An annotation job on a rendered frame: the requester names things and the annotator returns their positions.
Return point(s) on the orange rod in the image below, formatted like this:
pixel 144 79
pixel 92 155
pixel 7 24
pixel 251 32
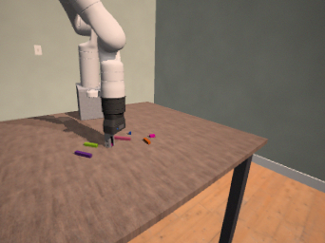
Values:
pixel 147 141

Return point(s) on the purple rod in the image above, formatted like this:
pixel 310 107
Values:
pixel 83 154

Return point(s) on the lime green rod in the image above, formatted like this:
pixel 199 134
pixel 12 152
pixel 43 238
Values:
pixel 91 144

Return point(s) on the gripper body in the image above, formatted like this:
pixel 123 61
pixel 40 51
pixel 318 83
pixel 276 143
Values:
pixel 112 96

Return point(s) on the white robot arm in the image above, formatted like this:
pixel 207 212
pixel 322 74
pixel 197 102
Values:
pixel 107 42

